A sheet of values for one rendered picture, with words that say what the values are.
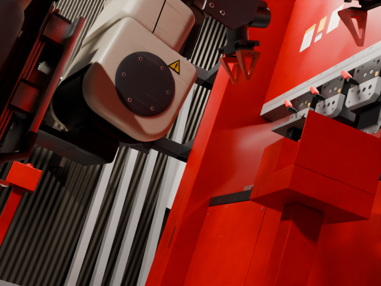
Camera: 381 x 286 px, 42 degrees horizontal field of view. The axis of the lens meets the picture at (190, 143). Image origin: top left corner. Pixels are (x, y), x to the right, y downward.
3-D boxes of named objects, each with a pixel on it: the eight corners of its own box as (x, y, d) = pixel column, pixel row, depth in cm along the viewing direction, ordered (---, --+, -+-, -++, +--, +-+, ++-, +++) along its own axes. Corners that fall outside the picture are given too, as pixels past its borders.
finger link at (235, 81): (240, 85, 136) (237, 52, 136) (257, 81, 129) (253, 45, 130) (220, 85, 132) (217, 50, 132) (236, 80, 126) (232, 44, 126)
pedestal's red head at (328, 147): (248, 200, 103) (271, 122, 108) (317, 226, 105) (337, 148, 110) (287, 188, 84) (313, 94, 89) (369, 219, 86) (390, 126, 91)
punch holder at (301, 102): (285, 131, 205) (295, 96, 210) (303, 139, 207) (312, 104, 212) (304, 124, 191) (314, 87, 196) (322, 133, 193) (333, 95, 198)
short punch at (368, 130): (355, 135, 161) (361, 109, 164) (360, 138, 162) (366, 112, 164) (375, 129, 152) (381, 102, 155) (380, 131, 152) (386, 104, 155)
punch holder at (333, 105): (311, 121, 186) (322, 83, 191) (330, 130, 188) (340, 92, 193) (335, 112, 172) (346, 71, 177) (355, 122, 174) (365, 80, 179)
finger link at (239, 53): (246, 84, 133) (243, 49, 134) (263, 79, 127) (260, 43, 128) (225, 83, 130) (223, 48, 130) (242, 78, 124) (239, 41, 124)
